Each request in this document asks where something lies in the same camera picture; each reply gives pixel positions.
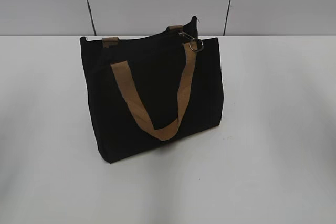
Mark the black canvas tote bag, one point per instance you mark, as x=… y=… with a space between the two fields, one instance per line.
x=148 y=92

